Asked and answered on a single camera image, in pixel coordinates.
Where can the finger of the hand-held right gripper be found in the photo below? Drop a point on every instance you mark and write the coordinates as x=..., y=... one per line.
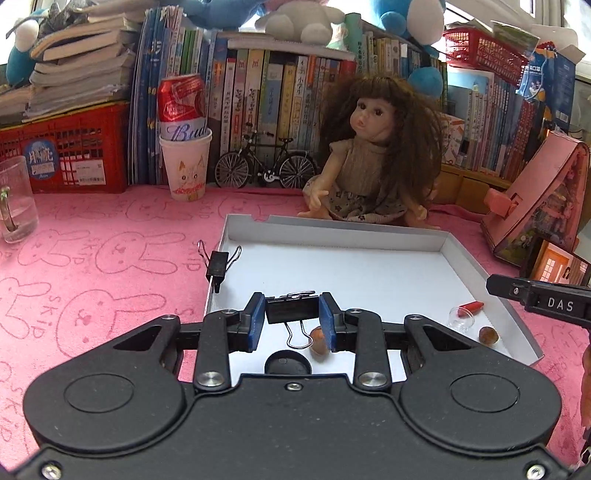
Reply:
x=554, y=304

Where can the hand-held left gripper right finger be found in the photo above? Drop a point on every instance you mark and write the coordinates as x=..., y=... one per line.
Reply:
x=327, y=318

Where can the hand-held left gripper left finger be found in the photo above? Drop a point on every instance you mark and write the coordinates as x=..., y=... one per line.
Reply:
x=256, y=318

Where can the large black binder clip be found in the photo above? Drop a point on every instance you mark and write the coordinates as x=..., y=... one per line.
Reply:
x=291, y=310

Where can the white cardboard tray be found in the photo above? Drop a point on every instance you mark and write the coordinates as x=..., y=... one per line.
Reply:
x=369, y=277

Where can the brown hazelnut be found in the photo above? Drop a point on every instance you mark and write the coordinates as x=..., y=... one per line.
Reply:
x=317, y=344
x=488, y=336

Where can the black smartphone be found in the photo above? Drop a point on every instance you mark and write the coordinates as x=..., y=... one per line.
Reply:
x=554, y=265

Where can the black round lid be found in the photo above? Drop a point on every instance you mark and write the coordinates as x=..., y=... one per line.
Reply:
x=287, y=363

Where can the small black binder clip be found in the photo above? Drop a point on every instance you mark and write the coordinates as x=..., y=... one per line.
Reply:
x=217, y=267

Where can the small red plastic piece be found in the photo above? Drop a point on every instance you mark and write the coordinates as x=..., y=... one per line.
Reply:
x=472, y=307

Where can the small clear plastic cup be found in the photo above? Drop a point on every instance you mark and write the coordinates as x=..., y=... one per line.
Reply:
x=461, y=319

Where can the pink cardboard toy house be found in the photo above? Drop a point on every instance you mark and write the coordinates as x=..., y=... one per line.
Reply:
x=540, y=203

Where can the black model bicycle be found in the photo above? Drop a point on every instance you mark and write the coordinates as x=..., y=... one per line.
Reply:
x=269, y=177

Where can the wooden box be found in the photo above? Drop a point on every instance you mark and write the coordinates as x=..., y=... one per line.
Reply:
x=466, y=189

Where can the white cat-print paper cup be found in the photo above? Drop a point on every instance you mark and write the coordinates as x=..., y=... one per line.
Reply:
x=187, y=170

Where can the brown-haired doll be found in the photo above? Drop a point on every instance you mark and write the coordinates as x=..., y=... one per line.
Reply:
x=364, y=157

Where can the pink rabbit-print blanket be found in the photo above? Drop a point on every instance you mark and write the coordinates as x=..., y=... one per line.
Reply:
x=92, y=277

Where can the row of upright books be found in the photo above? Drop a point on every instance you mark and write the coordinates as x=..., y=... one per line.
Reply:
x=277, y=106

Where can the blue cardboard box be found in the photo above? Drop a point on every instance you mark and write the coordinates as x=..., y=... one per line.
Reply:
x=551, y=87

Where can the red beer can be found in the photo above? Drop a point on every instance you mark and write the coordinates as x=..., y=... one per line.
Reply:
x=182, y=101

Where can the large red plastic basket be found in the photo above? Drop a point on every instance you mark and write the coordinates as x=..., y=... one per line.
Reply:
x=92, y=138

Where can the small red mesh basket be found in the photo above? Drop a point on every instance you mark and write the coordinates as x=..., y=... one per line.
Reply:
x=485, y=53

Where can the clear glass mug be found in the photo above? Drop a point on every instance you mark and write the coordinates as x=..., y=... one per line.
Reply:
x=18, y=207

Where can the stack of flat books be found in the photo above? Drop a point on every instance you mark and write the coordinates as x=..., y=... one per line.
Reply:
x=78, y=69

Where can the blue and white plush toy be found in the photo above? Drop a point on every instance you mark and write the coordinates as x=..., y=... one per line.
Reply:
x=21, y=55

